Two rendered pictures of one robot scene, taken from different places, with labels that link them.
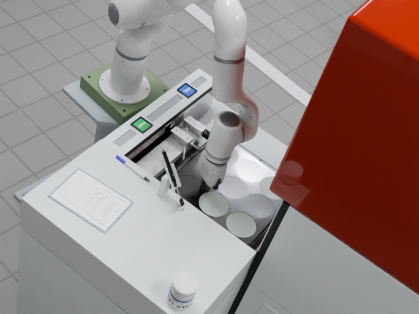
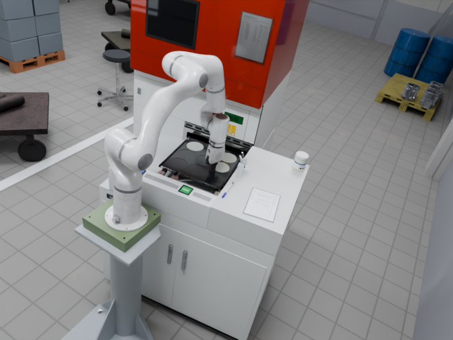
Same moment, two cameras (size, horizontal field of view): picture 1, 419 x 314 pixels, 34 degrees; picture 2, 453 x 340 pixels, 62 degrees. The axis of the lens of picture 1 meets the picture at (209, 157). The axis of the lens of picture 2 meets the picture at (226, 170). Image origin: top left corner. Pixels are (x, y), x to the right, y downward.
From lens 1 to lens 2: 2.35 m
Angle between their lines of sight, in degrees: 70
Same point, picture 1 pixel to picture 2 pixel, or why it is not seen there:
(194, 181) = (208, 175)
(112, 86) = (136, 219)
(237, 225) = (229, 158)
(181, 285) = (305, 155)
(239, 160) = (180, 157)
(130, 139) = (201, 195)
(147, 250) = (279, 180)
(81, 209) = (272, 206)
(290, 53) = not seen: outside the picture
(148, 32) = not seen: hidden behind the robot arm
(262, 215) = not seen: hidden behind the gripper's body
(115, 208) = (262, 193)
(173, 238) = (265, 172)
